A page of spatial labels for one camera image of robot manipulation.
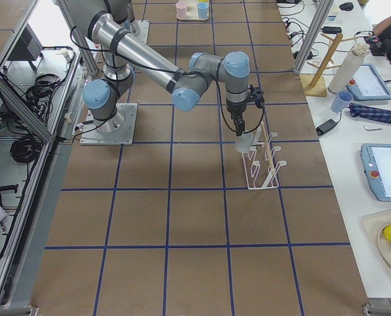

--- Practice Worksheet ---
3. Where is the blue cup on desk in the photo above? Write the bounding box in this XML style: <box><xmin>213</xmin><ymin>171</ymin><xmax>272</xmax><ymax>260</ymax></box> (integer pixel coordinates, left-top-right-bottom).
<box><xmin>331</xmin><ymin>90</ymin><xmax>353</xmax><ymax>113</ymax></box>

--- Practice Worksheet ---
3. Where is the teach pendant near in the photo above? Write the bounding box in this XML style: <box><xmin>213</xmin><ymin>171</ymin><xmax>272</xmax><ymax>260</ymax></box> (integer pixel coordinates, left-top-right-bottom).
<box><xmin>360</xmin><ymin>144</ymin><xmax>391</xmax><ymax>202</ymax></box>

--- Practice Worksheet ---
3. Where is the plaid cloth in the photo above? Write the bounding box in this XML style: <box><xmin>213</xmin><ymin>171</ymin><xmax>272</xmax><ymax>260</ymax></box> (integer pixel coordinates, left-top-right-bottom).
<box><xmin>348</xmin><ymin>103</ymin><xmax>391</xmax><ymax>124</ymax></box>

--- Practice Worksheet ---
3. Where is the beige serving tray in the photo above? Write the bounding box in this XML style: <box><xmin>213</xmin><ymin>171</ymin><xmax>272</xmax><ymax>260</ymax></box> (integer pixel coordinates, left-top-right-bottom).
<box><xmin>181</xmin><ymin>0</ymin><xmax>210</xmax><ymax>21</ymax></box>

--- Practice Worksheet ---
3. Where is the pink plastic cup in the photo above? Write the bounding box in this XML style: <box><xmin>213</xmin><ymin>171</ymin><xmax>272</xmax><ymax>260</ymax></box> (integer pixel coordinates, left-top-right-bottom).
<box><xmin>175</xmin><ymin>1</ymin><xmax>188</xmax><ymax>20</ymax></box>

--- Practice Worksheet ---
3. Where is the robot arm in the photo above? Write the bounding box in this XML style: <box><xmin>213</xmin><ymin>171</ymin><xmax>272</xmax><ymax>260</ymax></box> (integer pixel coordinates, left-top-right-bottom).
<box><xmin>66</xmin><ymin>1</ymin><xmax>250</xmax><ymax>136</ymax></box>

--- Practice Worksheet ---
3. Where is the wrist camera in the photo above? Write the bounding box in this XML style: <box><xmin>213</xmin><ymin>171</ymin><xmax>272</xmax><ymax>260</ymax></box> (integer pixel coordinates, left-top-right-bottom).
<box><xmin>248</xmin><ymin>84</ymin><xmax>265</xmax><ymax>109</ymax></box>

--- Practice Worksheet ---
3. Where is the teach pendant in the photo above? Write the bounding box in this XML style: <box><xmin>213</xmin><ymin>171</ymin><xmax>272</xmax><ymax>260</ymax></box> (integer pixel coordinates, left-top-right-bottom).
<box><xmin>346</xmin><ymin>64</ymin><xmax>391</xmax><ymax>101</ymax></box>
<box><xmin>360</xmin><ymin>144</ymin><xmax>391</xmax><ymax>202</ymax></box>

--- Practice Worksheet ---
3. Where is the blue plastic cup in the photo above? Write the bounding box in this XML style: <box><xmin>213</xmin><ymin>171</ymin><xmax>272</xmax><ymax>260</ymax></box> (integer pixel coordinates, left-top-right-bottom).
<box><xmin>197</xmin><ymin>2</ymin><xmax>209</xmax><ymax>20</ymax></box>

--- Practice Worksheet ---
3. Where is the black power adapter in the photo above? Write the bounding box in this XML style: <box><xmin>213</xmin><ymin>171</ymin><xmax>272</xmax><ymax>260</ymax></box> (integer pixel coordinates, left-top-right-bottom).
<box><xmin>315</xmin><ymin>119</ymin><xmax>338</xmax><ymax>136</ymax></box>

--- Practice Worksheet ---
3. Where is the aluminium frame post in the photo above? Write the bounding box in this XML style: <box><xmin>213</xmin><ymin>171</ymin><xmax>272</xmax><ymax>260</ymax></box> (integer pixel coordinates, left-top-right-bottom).
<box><xmin>293</xmin><ymin>0</ymin><xmax>334</xmax><ymax>74</ymax></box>

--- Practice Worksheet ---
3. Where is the beige tray with fruit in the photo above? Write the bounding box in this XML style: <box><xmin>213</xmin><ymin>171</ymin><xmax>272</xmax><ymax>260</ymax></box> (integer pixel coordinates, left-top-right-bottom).
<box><xmin>361</xmin><ymin>210</ymin><xmax>391</xmax><ymax>278</ymax></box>

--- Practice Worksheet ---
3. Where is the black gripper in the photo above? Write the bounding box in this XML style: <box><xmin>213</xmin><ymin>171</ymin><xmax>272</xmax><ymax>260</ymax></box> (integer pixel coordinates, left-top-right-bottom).
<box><xmin>226</xmin><ymin>101</ymin><xmax>247</xmax><ymax>136</ymax></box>

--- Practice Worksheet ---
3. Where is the teach pendant far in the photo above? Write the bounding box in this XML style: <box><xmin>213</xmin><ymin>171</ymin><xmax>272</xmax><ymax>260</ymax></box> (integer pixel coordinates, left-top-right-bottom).
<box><xmin>346</xmin><ymin>64</ymin><xmax>391</xmax><ymax>101</ymax></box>

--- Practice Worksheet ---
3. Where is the wooden mug tree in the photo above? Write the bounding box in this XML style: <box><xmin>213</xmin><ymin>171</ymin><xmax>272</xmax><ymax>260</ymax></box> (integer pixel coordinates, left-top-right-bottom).
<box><xmin>300</xmin><ymin>32</ymin><xmax>357</xmax><ymax>97</ymax></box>

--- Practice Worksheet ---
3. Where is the pale grey plastic cup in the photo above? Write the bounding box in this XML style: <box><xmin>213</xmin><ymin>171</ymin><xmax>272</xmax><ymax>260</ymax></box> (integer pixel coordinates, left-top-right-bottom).
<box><xmin>234</xmin><ymin>132</ymin><xmax>254</xmax><ymax>153</ymax></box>

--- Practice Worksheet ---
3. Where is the white wire cup rack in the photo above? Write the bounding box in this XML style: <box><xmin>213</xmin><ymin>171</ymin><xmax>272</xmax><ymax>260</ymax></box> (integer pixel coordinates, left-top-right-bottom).
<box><xmin>241</xmin><ymin>122</ymin><xmax>287</xmax><ymax>190</ymax></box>

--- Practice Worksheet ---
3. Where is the white paper roll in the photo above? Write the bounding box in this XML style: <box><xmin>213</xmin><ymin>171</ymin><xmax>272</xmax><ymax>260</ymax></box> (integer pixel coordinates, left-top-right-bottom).
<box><xmin>328</xmin><ymin>43</ymin><xmax>370</xmax><ymax>94</ymax></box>

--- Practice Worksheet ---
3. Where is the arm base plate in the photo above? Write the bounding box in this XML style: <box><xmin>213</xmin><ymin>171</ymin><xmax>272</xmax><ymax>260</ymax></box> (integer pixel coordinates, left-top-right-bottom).
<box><xmin>80</xmin><ymin>103</ymin><xmax>138</xmax><ymax>145</ymax></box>
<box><xmin>123</xmin><ymin>20</ymin><xmax>150</xmax><ymax>43</ymax></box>

